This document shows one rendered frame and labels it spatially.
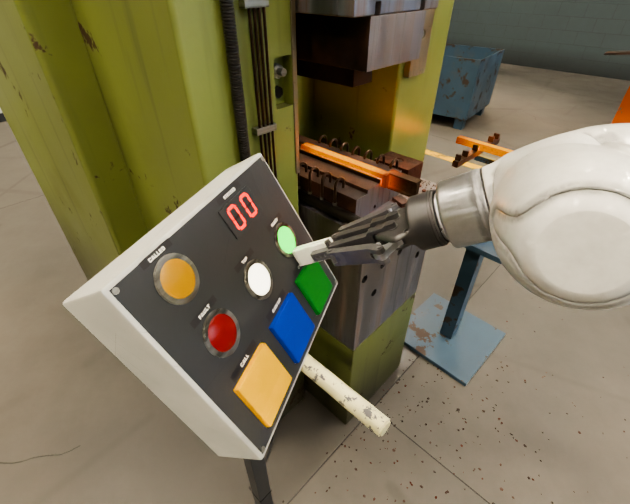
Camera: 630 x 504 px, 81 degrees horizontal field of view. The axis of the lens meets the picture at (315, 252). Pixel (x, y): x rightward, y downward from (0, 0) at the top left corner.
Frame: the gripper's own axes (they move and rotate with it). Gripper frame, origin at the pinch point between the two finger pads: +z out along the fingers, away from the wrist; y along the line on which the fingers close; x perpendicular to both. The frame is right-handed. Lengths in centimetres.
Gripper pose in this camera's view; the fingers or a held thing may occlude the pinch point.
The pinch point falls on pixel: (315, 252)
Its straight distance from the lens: 58.1
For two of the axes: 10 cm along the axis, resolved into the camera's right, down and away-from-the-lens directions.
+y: 3.2, -5.8, 7.5
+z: -8.2, 2.3, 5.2
